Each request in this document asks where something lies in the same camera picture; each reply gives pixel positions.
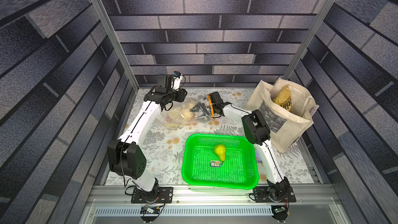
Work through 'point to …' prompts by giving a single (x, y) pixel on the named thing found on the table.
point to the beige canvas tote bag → (286, 128)
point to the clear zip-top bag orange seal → (171, 112)
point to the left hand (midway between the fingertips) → (183, 90)
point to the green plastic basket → (239, 171)
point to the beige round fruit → (187, 114)
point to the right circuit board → (280, 212)
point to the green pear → (220, 150)
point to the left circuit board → (147, 209)
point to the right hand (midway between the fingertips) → (192, 113)
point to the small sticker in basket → (216, 164)
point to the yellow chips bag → (283, 98)
